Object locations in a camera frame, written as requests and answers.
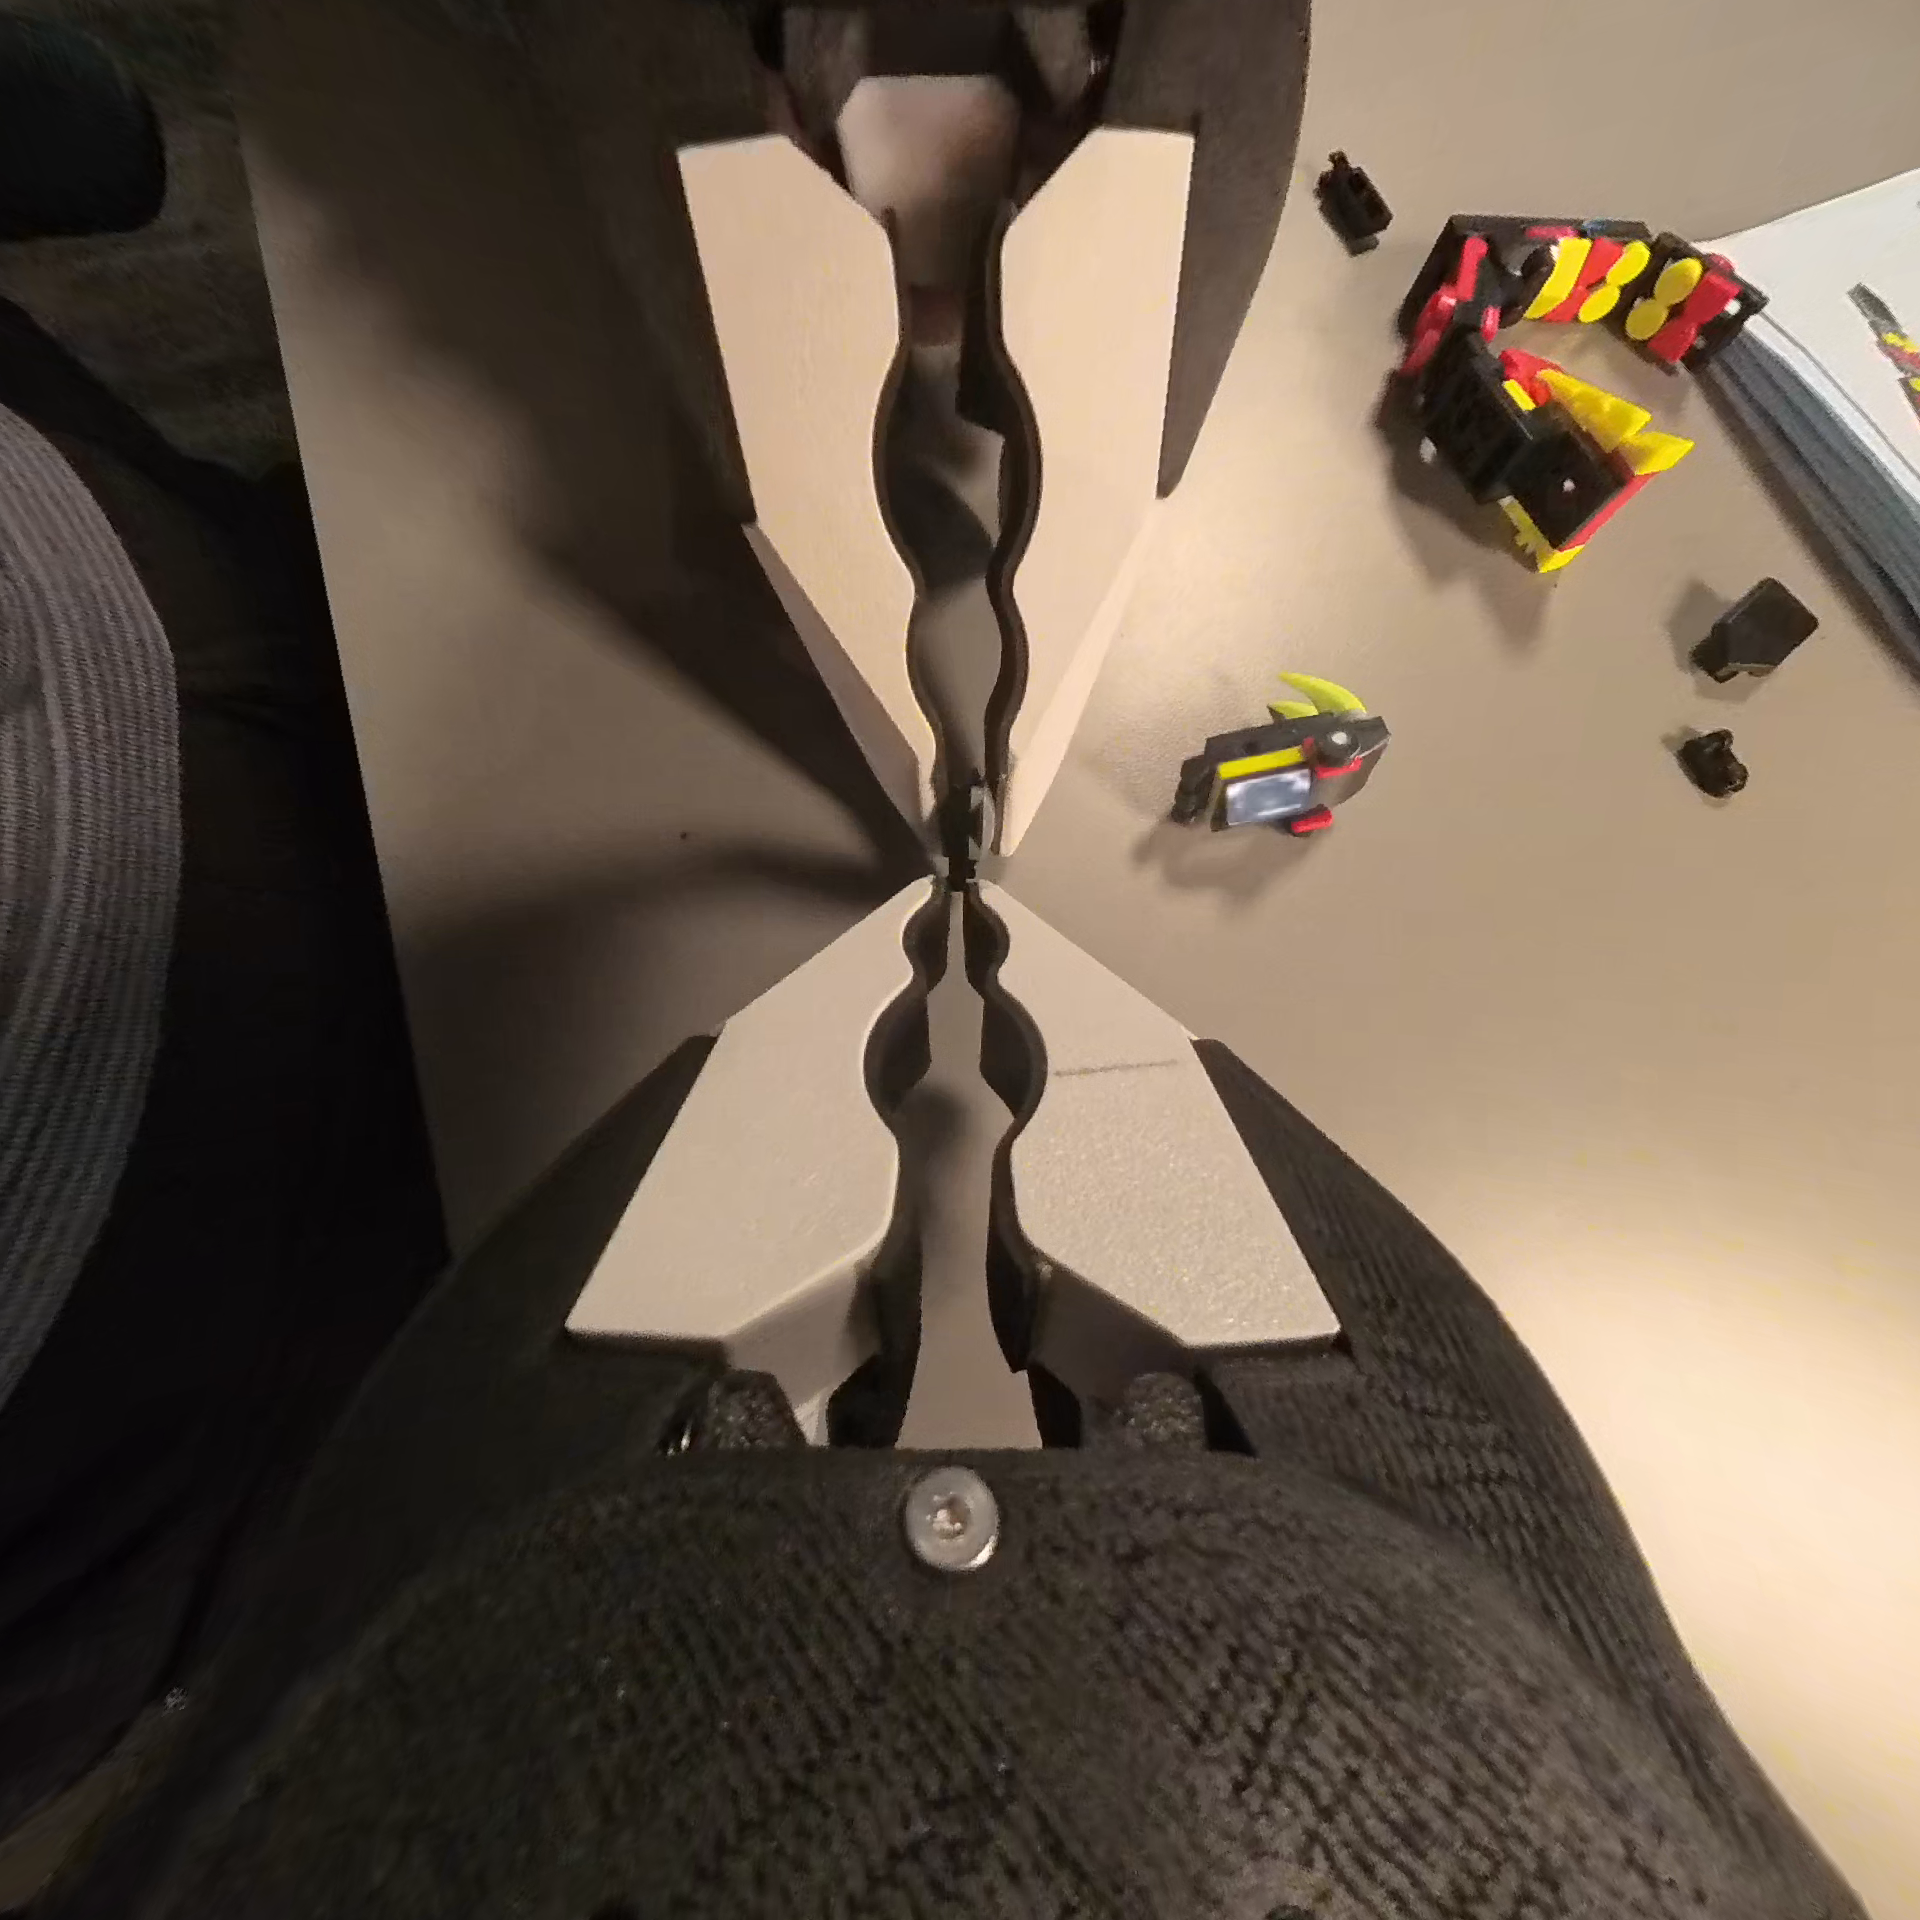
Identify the open instruction booklet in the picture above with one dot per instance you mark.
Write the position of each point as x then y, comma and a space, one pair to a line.
1845, 330

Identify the small black round toy brick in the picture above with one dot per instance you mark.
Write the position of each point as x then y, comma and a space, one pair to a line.
1713, 761

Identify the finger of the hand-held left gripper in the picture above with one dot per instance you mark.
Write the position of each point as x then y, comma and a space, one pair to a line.
797, 375
1110, 375

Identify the black studded toy brick plate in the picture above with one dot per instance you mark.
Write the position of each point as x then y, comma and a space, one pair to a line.
961, 832

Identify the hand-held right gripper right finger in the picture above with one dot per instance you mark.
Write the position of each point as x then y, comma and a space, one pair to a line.
1171, 1200

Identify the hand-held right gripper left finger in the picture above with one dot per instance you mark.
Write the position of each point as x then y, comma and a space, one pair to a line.
734, 1200

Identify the black toy brick green claws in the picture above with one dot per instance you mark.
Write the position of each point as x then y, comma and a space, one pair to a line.
1277, 772

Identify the red yellow toy brick arm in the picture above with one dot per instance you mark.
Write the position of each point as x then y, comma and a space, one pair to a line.
1559, 389

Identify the grey black toy brick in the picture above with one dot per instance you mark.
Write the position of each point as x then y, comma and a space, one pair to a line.
1355, 201

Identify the black toy brick wedge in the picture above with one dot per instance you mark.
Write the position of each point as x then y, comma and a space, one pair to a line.
1756, 628

